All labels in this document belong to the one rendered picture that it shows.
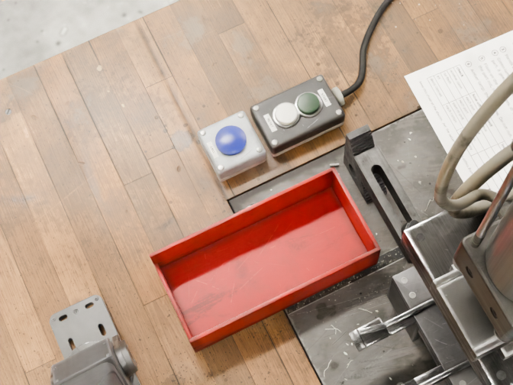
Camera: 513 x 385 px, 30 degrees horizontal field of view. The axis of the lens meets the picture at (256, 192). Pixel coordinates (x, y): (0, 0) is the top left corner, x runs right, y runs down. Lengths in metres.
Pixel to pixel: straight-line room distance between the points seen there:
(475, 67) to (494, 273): 0.56
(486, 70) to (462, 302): 0.49
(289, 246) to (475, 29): 0.40
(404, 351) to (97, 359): 0.37
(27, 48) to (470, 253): 1.77
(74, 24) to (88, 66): 1.11
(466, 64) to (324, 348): 0.43
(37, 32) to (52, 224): 1.25
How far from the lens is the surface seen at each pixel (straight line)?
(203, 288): 1.19
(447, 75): 1.31
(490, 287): 0.82
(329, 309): 1.18
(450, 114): 1.28
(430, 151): 1.26
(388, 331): 1.09
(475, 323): 0.90
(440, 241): 0.96
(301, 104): 1.23
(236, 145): 1.21
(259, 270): 1.19
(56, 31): 2.45
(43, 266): 1.24
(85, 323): 1.20
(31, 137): 1.31
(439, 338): 1.10
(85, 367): 1.03
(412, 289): 1.11
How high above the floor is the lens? 2.05
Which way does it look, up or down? 69 degrees down
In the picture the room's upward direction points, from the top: 8 degrees counter-clockwise
